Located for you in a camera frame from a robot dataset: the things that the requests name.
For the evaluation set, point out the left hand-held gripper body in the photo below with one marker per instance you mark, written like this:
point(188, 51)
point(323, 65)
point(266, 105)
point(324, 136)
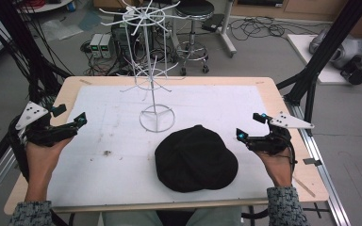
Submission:
point(33, 113)

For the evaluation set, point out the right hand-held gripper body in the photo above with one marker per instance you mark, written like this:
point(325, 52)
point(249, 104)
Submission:
point(276, 141)

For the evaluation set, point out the black hat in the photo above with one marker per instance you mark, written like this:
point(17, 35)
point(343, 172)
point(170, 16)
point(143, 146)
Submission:
point(194, 160)

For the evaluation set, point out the person's right hand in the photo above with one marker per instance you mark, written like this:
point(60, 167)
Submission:
point(279, 169)

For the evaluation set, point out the person's left hand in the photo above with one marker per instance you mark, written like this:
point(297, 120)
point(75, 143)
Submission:
point(41, 163)

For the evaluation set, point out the black tape strip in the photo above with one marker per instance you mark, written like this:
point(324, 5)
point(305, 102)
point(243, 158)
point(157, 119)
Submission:
point(312, 162)

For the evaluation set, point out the thin wooden stick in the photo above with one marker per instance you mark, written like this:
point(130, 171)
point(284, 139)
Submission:
point(304, 187)

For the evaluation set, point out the white table mat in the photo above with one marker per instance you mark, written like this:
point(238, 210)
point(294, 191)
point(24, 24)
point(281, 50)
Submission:
point(119, 175)

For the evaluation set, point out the grey power supply unit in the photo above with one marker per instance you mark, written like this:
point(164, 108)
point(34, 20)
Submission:
point(95, 45)
point(106, 45)

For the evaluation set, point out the white floor platform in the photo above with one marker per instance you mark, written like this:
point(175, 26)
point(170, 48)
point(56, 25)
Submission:
point(326, 75)

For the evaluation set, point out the clear plastic sheet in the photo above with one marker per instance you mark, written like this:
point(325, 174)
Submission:
point(61, 29)

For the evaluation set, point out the white metal stand leg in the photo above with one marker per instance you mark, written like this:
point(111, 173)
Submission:
point(227, 34)

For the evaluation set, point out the black computer tower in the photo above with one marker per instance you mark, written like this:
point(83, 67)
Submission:
point(122, 40)

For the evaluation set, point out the person's legs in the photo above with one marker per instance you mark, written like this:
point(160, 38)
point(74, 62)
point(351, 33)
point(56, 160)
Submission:
point(201, 218)

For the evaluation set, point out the blue tape roll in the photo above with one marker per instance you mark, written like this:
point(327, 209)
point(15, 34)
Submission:
point(71, 6)

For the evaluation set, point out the round white table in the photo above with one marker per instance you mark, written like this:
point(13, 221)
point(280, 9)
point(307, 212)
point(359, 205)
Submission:
point(44, 5)

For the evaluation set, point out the black device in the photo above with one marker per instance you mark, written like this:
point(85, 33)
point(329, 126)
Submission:
point(356, 72)

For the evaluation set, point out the black flat box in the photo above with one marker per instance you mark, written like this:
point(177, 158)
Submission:
point(213, 22)

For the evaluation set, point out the grey rounded device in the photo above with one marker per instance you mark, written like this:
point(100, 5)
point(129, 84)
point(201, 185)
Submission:
point(348, 47)

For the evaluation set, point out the black round stool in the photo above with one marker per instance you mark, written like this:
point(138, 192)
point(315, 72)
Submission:
point(194, 9)

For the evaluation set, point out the black metal frame stand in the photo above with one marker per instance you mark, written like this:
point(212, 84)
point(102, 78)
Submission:
point(326, 47)
point(34, 56)

